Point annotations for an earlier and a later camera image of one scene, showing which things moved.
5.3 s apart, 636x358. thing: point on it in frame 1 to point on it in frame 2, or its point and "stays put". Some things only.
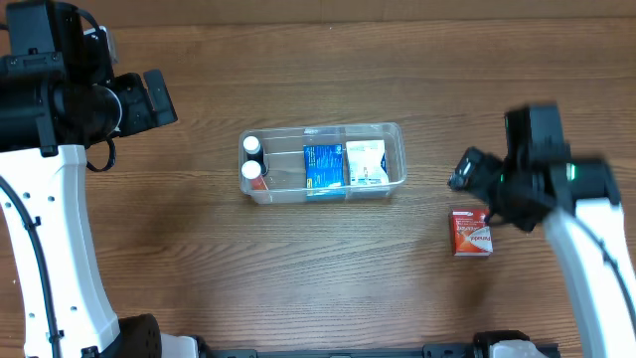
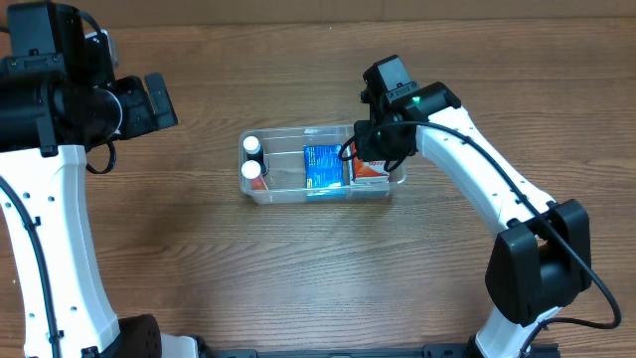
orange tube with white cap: (250, 169) stays put
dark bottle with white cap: (252, 147) stays put
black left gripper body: (141, 105) stays put
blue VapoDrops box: (324, 171) stays put
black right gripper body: (504, 200) to (375, 144)
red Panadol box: (471, 234) to (368, 171)
